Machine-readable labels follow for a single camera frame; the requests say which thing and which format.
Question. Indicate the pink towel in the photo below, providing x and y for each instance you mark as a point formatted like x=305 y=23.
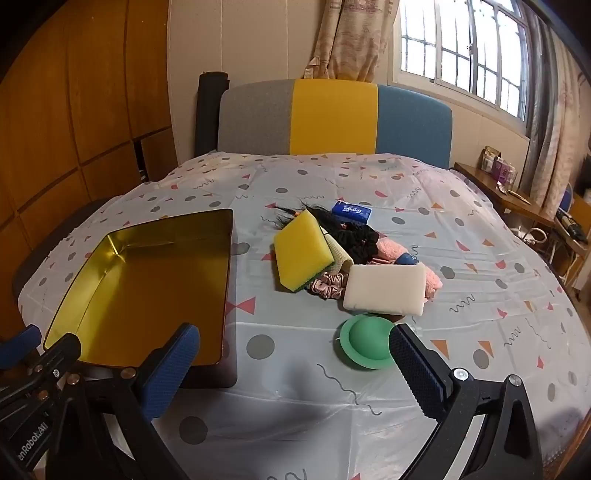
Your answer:
x=388 y=249

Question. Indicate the wooden wardrobe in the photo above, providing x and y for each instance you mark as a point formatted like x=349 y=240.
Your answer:
x=69 y=115

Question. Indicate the beige bandage roll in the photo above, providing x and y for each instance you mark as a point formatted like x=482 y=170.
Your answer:
x=340 y=261

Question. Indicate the pink satin scrunchie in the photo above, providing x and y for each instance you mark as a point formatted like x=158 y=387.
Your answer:
x=328 y=284

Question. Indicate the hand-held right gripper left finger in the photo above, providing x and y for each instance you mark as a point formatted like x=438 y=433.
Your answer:
x=166 y=374

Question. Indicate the dark bed frame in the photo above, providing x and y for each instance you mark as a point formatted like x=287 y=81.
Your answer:
x=60 y=230

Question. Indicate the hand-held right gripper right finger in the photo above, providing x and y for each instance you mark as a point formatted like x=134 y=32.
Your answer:
x=415 y=369

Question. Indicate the printed plastic tablecloth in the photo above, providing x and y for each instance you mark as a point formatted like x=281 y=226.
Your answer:
x=323 y=184

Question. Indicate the yellow green-backed sponge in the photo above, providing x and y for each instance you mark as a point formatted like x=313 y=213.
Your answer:
x=302 y=249

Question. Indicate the grey yellow blue headboard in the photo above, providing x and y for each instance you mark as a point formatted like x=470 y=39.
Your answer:
x=332 y=115

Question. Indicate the grey patterned curtain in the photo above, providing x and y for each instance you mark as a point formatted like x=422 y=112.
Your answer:
x=558 y=138

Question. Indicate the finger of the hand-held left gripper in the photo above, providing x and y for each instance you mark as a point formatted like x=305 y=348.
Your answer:
x=55 y=357
x=18 y=344

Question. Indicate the black braided hair piece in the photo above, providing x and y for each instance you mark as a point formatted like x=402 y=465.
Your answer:
x=323 y=217

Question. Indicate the beige patterned curtain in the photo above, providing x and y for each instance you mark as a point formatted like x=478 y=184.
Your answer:
x=355 y=37

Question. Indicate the barred window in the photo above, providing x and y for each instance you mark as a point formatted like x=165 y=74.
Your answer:
x=461 y=55

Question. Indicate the wooden side table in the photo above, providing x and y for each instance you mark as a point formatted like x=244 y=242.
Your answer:
x=517 y=203

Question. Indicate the gold metal tin box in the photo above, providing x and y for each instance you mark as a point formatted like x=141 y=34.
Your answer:
x=152 y=286

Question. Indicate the small blue round item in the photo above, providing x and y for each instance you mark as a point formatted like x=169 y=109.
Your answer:
x=408 y=259

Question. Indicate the small boxes on table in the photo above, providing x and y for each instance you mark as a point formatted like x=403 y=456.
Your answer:
x=504 y=170

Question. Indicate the blue tissue pack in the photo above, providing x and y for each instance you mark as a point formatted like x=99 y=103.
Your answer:
x=352 y=212

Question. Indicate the black scrunchie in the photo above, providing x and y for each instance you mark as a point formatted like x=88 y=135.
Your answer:
x=355 y=244

